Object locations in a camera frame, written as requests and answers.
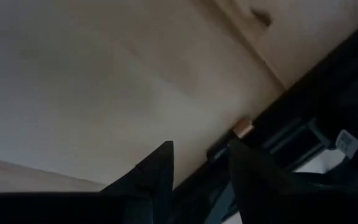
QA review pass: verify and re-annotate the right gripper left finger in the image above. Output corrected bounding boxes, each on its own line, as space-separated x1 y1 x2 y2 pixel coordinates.
100 140 175 224

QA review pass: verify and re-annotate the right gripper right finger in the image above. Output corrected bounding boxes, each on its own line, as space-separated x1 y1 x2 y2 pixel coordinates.
228 140 319 224

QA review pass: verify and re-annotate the white barcode sticker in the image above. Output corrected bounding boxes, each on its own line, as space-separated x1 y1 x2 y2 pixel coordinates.
335 129 358 159

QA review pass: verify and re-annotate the black aluminium rig frame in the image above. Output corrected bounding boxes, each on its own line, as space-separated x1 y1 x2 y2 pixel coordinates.
169 14 358 224

